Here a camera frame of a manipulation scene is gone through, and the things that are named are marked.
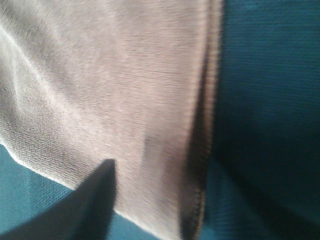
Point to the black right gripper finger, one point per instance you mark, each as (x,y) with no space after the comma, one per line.
(85,214)

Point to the brown towel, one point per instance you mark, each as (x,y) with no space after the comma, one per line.
(130,80)

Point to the black table cloth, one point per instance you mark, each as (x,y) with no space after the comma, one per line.
(263,173)

